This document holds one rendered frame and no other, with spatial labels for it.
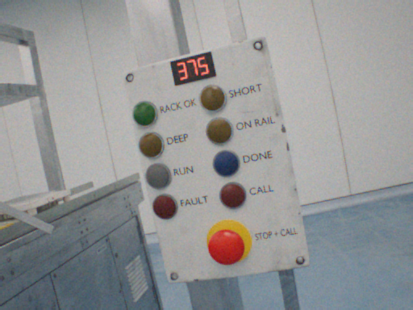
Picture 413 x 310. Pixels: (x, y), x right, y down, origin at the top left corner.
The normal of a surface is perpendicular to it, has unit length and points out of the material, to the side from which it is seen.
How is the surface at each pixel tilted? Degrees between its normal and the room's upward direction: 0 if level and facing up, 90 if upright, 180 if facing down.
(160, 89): 90
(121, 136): 90
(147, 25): 90
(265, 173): 90
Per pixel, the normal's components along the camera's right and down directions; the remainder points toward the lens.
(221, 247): -0.29, 0.06
